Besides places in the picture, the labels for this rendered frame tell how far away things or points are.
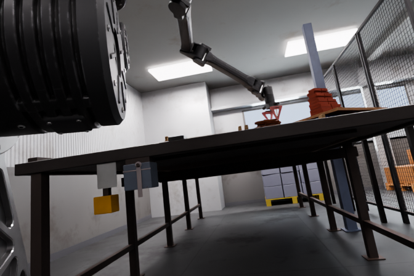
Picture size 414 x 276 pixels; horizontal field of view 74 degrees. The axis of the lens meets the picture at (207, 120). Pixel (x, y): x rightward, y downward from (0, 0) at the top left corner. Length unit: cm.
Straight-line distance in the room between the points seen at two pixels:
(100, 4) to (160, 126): 650
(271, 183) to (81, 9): 586
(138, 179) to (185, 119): 534
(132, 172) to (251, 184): 575
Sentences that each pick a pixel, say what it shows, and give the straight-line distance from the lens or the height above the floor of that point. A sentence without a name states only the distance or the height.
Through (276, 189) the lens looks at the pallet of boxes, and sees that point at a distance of 605.
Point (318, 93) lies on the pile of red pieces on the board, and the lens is 227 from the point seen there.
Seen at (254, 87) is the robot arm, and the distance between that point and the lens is 158.
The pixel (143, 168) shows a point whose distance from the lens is 133.
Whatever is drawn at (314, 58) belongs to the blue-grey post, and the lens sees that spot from 356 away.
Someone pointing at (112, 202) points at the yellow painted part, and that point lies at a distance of 141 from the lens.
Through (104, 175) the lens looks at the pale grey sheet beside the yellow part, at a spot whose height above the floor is 80.
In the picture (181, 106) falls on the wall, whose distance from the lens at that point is 671.
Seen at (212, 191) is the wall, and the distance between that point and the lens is 637.
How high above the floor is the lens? 72
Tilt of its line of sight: 12 degrees up
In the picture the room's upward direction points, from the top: 7 degrees counter-clockwise
